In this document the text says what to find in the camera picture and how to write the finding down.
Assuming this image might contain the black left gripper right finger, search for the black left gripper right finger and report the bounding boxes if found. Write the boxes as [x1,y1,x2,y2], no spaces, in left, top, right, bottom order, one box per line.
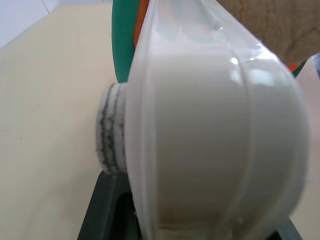
[274,217,303,240]

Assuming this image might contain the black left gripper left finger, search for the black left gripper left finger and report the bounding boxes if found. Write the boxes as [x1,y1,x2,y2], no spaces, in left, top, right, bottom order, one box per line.
[76,83,143,240]

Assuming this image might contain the white plastic bowl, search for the white plastic bowl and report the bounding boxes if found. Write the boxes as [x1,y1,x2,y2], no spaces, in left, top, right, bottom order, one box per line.
[124,0,312,240]

